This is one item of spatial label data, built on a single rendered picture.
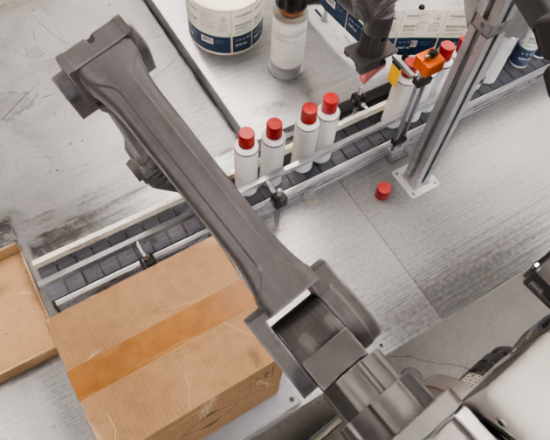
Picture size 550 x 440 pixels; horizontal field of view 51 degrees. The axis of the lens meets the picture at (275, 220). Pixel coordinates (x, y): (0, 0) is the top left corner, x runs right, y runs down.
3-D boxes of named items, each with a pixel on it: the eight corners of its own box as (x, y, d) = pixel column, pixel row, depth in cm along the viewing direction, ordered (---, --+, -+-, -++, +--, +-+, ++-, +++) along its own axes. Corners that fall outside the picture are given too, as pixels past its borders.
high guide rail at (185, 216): (465, 84, 141) (467, 80, 140) (469, 87, 140) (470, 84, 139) (38, 284, 110) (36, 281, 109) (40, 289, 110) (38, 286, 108)
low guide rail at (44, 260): (440, 79, 148) (443, 74, 147) (443, 82, 148) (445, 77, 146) (34, 264, 118) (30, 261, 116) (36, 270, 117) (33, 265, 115)
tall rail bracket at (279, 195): (268, 206, 135) (271, 166, 120) (285, 230, 132) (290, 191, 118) (257, 211, 134) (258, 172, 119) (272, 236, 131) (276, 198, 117)
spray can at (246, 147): (250, 175, 133) (251, 118, 115) (261, 191, 131) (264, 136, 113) (230, 184, 131) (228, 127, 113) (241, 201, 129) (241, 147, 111)
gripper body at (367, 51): (341, 53, 124) (347, 27, 118) (379, 37, 127) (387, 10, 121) (359, 73, 122) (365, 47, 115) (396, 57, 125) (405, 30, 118)
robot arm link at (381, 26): (381, 19, 111) (402, 8, 113) (358, -1, 114) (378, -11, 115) (374, 46, 117) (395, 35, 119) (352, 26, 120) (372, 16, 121)
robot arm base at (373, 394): (363, 482, 55) (392, 468, 45) (310, 413, 58) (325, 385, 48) (426, 424, 58) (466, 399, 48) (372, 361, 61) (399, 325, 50)
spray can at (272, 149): (274, 166, 134) (278, 109, 116) (285, 182, 132) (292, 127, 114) (255, 175, 133) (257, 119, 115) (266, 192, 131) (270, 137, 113)
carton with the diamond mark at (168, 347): (219, 293, 121) (214, 234, 98) (278, 392, 112) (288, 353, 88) (85, 365, 113) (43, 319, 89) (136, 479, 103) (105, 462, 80)
